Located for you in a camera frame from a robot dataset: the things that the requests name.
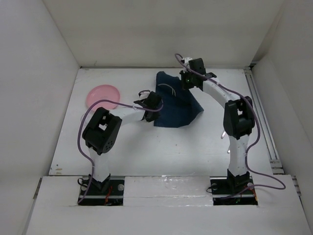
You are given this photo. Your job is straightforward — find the dark blue cloth placemat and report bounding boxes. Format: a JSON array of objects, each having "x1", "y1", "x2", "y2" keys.
[{"x1": 154, "y1": 71, "x2": 204, "y2": 128}]

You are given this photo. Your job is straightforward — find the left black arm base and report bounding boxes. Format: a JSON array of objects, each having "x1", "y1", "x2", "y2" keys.
[{"x1": 77, "y1": 176, "x2": 125, "y2": 206}]

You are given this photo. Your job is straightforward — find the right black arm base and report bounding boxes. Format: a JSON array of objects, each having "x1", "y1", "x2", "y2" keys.
[{"x1": 206, "y1": 170, "x2": 258, "y2": 206}]

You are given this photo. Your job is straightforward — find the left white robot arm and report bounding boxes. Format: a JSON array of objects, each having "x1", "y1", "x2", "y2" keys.
[{"x1": 82, "y1": 91, "x2": 163, "y2": 194}]

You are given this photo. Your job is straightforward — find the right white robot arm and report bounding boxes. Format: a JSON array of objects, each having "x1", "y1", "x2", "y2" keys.
[{"x1": 175, "y1": 54, "x2": 255, "y2": 193}]

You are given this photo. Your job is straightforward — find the pink plastic plate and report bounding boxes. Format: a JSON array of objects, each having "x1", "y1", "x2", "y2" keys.
[{"x1": 85, "y1": 85, "x2": 120, "y2": 111}]

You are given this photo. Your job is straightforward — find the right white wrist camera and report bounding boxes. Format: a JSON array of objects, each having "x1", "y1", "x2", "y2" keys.
[{"x1": 182, "y1": 57, "x2": 193, "y2": 66}]

